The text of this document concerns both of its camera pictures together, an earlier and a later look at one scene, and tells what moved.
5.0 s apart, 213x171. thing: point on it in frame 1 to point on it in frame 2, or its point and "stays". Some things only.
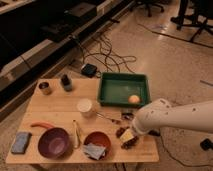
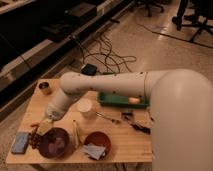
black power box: [88, 70] stays
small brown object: [46, 88] stays
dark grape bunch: [129, 143] to [35, 140]
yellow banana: [76, 136] stays
